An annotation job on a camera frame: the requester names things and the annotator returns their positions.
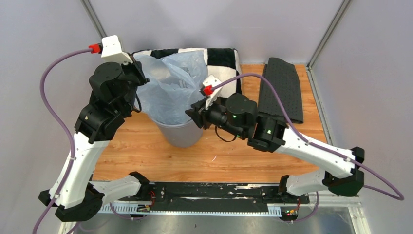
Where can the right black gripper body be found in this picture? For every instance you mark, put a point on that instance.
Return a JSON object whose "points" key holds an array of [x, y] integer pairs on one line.
{"points": [[215, 115]]}

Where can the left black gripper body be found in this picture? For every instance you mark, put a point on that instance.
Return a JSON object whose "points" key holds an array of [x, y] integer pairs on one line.
{"points": [[135, 78]]}

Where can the grey plastic trash bin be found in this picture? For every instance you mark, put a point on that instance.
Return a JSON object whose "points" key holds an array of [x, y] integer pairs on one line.
{"points": [[181, 135]]}

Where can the translucent blue plastic trash bag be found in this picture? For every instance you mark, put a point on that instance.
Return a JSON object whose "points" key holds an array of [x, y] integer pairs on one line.
{"points": [[167, 107]]}

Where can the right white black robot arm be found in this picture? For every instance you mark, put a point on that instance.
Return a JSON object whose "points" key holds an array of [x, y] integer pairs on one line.
{"points": [[239, 116]]}

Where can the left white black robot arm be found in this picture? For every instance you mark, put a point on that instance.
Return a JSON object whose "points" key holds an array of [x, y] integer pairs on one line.
{"points": [[112, 99]]}

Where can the dark grey perforated mat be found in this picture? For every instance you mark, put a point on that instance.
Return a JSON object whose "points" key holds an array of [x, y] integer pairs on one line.
{"points": [[284, 78]]}

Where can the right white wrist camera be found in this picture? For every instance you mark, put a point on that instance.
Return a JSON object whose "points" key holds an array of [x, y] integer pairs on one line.
{"points": [[210, 90]]}

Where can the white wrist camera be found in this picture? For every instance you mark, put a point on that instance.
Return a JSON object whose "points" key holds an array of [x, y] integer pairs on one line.
{"points": [[210, 90], [111, 50]]}

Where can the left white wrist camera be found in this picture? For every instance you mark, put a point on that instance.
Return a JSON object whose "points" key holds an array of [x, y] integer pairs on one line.
{"points": [[111, 50]]}

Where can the left aluminium frame post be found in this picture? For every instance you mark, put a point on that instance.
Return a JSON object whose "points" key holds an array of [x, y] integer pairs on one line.
{"points": [[89, 9]]}

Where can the aluminium frame post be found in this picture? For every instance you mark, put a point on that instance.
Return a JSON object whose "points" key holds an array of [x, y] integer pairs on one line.
{"points": [[329, 31], [89, 9]]}

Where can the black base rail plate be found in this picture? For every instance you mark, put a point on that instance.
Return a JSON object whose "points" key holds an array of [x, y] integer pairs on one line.
{"points": [[191, 197]]}

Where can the right aluminium frame post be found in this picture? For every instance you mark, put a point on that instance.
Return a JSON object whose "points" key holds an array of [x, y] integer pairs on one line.
{"points": [[329, 31]]}

